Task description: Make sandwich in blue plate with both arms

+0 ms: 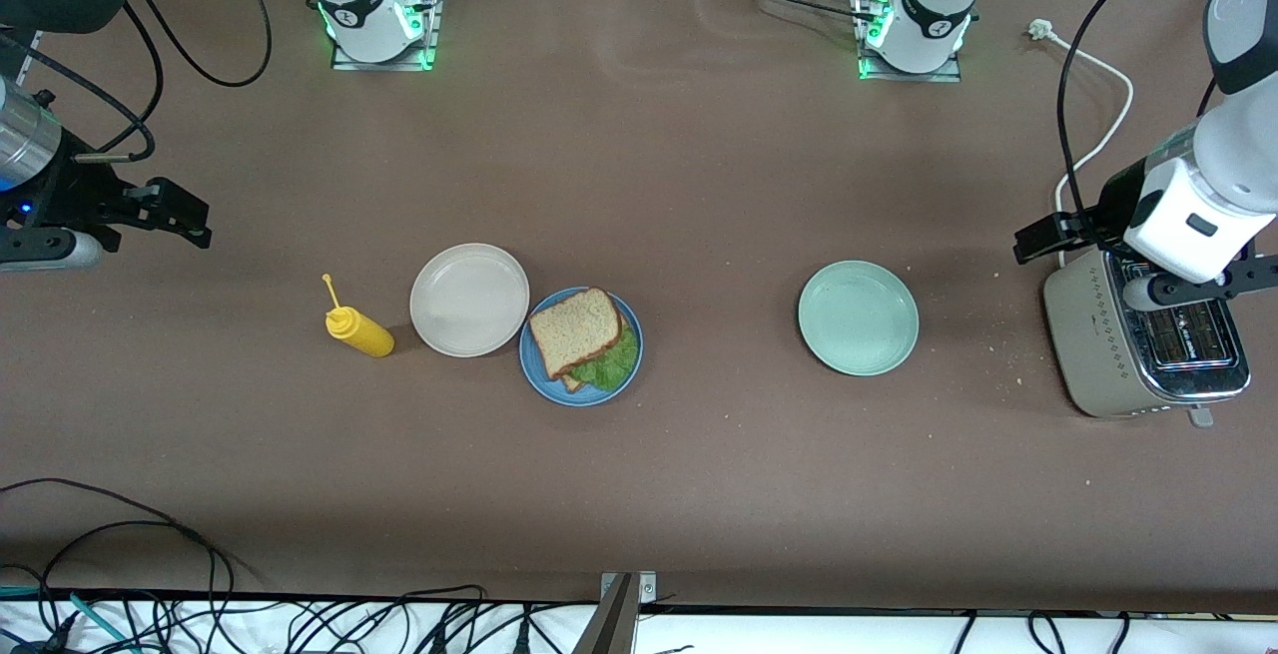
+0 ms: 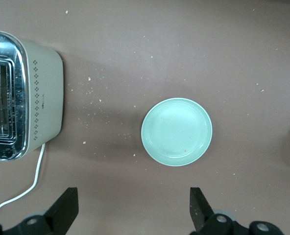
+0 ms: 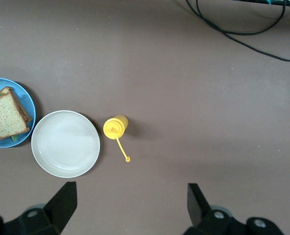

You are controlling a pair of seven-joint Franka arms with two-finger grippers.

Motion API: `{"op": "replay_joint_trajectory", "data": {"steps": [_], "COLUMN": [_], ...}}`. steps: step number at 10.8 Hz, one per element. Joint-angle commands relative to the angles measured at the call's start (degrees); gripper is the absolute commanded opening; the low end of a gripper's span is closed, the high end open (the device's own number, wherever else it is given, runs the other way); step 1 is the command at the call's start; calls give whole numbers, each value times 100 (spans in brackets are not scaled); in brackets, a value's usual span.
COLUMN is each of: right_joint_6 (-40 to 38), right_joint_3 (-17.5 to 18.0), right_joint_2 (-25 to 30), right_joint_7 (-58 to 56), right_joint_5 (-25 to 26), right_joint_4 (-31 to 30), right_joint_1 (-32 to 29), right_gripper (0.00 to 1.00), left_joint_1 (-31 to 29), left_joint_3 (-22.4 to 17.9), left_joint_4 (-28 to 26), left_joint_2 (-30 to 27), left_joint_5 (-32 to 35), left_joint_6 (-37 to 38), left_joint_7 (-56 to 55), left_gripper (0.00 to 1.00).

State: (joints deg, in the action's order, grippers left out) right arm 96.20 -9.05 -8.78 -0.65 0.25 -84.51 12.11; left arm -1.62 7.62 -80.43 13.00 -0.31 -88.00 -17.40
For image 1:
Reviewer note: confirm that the beige plate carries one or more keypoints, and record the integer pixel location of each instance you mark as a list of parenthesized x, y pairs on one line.
[(469, 300)]

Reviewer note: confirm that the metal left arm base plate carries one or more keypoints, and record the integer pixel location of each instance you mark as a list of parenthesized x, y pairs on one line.
[(949, 76)]

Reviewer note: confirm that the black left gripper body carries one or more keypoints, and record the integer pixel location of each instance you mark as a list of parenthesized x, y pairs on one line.
[(1117, 200)]

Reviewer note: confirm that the light green plate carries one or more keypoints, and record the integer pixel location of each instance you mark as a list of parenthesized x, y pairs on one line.
[(859, 318)]

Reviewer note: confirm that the silver metal clamp bracket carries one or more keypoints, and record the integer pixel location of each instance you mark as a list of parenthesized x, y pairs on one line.
[(647, 589)]

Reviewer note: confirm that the grey metal bar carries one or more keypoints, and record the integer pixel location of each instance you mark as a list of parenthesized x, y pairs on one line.
[(609, 624)]

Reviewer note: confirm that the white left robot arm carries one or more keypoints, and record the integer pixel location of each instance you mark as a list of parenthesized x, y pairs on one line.
[(929, 15)]

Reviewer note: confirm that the brown bread slice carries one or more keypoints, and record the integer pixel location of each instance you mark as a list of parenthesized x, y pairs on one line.
[(571, 383), (574, 331)]

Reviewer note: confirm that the blue plate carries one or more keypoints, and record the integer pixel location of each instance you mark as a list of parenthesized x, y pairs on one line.
[(539, 374)]

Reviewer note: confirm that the beige chrome toaster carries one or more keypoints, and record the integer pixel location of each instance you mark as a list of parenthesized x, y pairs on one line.
[(1088, 344)]

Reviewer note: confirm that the yellow squeeze bottle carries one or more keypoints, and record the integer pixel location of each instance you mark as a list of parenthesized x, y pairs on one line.
[(364, 331)]

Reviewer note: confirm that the green lettuce leaf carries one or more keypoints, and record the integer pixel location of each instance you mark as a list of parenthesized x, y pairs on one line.
[(614, 364)]

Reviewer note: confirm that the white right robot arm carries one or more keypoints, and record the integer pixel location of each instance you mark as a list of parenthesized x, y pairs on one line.
[(359, 5)]

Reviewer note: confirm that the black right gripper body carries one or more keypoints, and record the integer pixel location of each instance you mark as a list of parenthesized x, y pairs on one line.
[(72, 191)]

